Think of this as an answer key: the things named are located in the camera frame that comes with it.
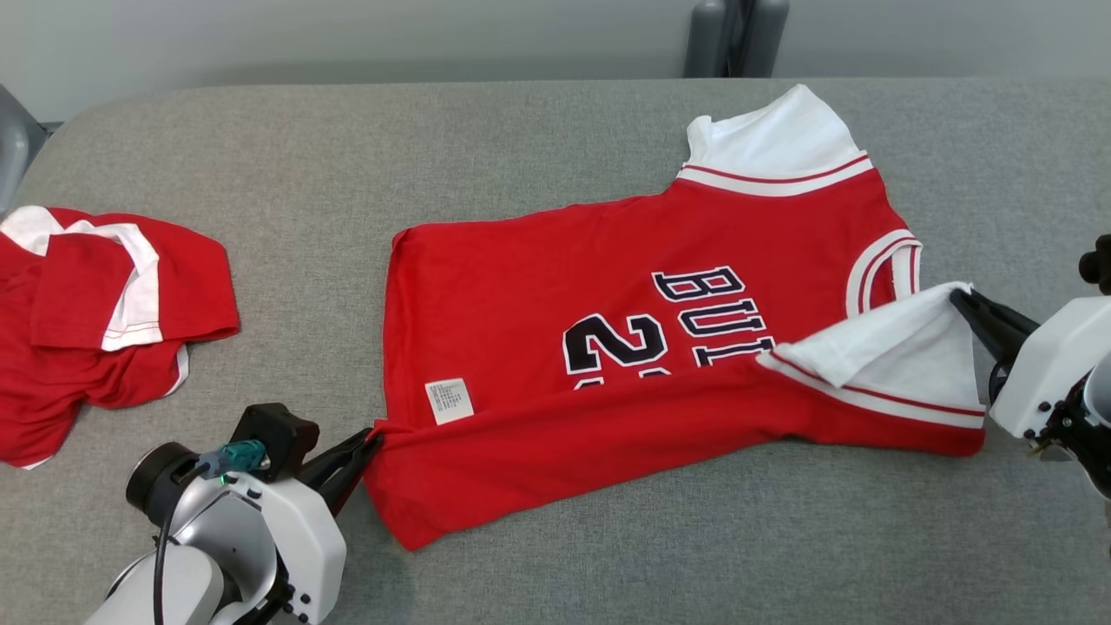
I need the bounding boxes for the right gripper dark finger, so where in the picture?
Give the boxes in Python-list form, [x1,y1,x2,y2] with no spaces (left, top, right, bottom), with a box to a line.
[949,287,1042,342]
[953,302,1029,367]

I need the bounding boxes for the red white shorts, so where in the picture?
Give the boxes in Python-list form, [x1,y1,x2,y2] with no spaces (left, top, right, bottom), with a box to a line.
[0,206,241,470]

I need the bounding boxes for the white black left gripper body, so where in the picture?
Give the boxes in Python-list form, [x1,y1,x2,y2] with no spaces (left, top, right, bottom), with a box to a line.
[125,441,349,625]

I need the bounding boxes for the grey metal post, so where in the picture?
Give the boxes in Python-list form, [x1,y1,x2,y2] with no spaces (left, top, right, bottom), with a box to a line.
[683,0,791,79]

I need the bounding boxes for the red white basketball jersey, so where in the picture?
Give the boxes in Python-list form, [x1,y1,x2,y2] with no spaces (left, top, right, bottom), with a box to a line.
[363,84,989,552]

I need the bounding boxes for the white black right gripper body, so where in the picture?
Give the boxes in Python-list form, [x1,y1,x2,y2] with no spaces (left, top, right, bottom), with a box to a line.
[988,294,1111,440]

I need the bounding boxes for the black cable with teal connector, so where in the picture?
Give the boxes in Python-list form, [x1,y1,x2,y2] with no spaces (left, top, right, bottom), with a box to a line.
[153,439,269,625]

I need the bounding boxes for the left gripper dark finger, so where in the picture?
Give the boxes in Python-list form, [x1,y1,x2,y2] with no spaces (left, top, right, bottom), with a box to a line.
[319,437,385,518]
[298,427,384,490]

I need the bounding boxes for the grey fabric sofa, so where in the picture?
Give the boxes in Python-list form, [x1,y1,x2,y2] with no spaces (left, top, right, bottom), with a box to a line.
[0,78,1111,625]

